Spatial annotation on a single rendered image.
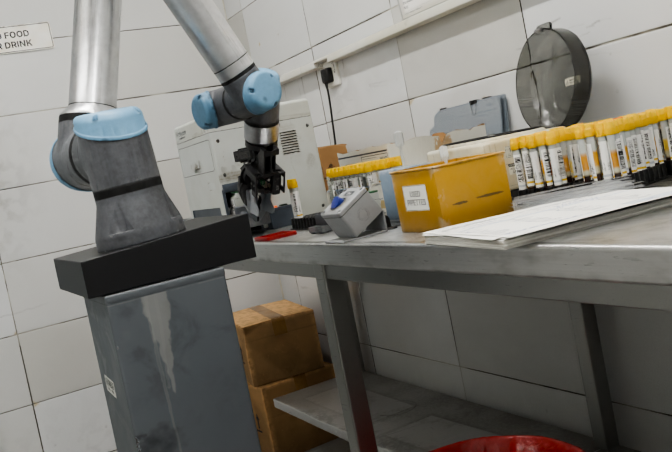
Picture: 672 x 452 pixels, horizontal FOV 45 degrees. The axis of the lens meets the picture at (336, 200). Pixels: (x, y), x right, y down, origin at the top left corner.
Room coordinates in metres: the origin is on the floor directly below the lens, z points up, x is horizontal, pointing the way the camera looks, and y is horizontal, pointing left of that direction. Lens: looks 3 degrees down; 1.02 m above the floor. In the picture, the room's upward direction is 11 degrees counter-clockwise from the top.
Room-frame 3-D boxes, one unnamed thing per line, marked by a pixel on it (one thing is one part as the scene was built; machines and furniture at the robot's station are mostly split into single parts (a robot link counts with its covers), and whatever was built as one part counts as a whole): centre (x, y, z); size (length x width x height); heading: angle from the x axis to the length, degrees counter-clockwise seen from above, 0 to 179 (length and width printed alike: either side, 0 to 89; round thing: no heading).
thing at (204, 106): (1.65, 0.18, 1.16); 0.11 x 0.11 x 0.08; 36
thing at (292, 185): (1.76, 0.04, 0.93); 0.17 x 0.09 x 0.11; 25
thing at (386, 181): (1.44, -0.13, 0.92); 0.10 x 0.07 x 0.10; 34
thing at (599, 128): (1.26, -0.42, 0.93); 0.02 x 0.02 x 0.11
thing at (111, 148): (1.39, 0.35, 1.11); 0.13 x 0.12 x 0.14; 36
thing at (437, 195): (1.28, -0.18, 0.93); 0.13 x 0.13 x 0.10; 25
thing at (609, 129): (1.25, -0.43, 0.93); 0.02 x 0.02 x 0.11
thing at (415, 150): (1.97, -0.20, 0.95); 0.29 x 0.25 x 0.15; 117
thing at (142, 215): (1.39, 0.34, 0.99); 0.15 x 0.15 x 0.10
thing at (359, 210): (1.39, -0.04, 0.92); 0.13 x 0.07 x 0.08; 117
